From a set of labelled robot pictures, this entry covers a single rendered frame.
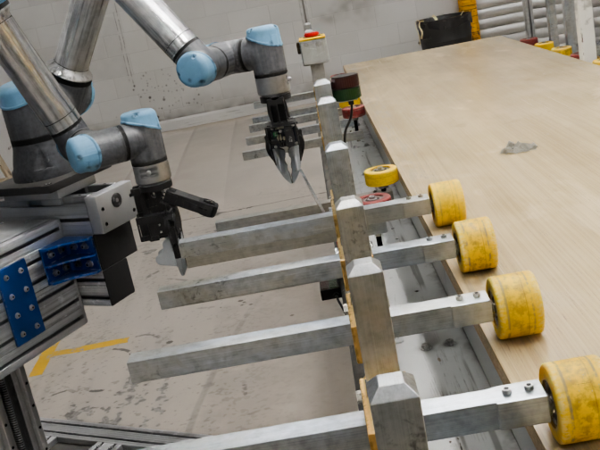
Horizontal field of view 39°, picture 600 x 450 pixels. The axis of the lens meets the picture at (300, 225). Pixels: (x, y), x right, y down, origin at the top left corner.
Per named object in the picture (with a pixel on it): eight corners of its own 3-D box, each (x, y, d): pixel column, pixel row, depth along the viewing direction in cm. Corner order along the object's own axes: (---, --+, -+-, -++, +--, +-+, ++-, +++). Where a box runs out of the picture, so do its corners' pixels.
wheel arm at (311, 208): (218, 238, 208) (214, 221, 207) (219, 234, 211) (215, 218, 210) (395, 205, 206) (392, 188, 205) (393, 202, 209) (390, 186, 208)
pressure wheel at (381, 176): (391, 218, 203) (383, 171, 200) (364, 216, 208) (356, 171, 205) (410, 207, 208) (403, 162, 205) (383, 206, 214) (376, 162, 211)
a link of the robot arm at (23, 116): (-2, 143, 201) (-19, 86, 197) (33, 130, 213) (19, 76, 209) (39, 137, 197) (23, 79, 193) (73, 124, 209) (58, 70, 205)
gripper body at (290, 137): (268, 154, 193) (257, 100, 189) (269, 145, 201) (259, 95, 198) (301, 147, 192) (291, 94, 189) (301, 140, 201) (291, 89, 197)
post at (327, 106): (360, 344, 166) (316, 100, 153) (359, 336, 170) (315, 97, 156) (378, 340, 166) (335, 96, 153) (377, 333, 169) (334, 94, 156)
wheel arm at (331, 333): (131, 386, 109) (124, 360, 108) (137, 373, 112) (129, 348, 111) (522, 317, 107) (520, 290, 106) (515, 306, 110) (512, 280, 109)
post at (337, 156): (375, 425, 143) (324, 146, 130) (373, 414, 147) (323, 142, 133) (395, 421, 143) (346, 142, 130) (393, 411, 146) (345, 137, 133)
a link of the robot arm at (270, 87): (255, 77, 197) (290, 70, 196) (259, 96, 198) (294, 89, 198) (254, 80, 190) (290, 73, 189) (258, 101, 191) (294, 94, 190)
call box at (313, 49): (304, 69, 225) (298, 39, 223) (304, 66, 231) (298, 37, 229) (330, 64, 224) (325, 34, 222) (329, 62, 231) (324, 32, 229)
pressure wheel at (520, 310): (489, 271, 105) (482, 283, 113) (504, 335, 103) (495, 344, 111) (537, 262, 105) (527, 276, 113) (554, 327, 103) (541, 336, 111)
